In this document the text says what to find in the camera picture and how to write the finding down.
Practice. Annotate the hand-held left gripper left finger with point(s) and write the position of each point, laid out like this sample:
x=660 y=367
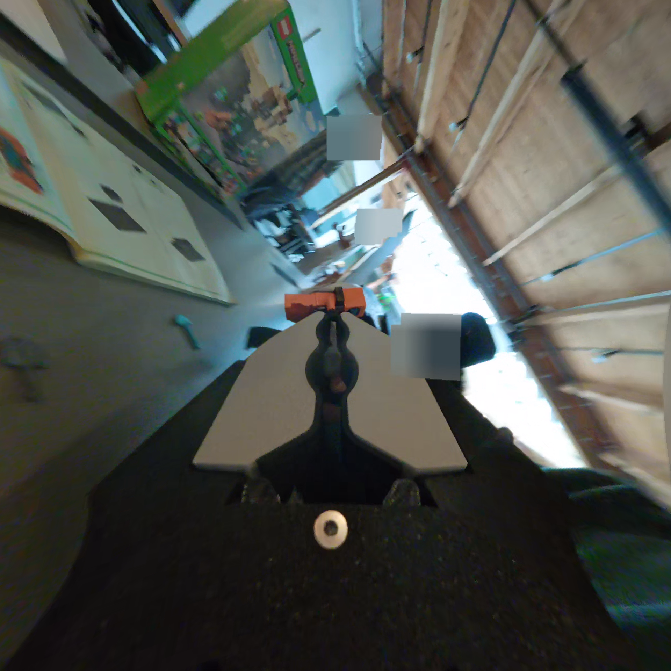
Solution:
x=262 y=414

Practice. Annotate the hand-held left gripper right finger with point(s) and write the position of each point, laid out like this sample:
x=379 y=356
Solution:
x=404 y=430

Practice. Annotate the teal toy sword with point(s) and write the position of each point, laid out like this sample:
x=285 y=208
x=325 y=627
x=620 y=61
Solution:
x=187 y=331

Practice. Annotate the orange toy brick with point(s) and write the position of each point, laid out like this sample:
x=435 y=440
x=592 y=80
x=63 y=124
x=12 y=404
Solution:
x=304 y=305

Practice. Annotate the orange pumpkin face brick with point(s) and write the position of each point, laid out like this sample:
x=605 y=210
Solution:
x=354 y=300

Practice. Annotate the white instruction booklet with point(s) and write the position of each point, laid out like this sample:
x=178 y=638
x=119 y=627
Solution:
x=94 y=199

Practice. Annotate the green toy brick box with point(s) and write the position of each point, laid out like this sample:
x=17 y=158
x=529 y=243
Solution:
x=231 y=94

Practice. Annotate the small grey toy brick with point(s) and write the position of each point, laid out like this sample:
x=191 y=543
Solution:
x=26 y=367

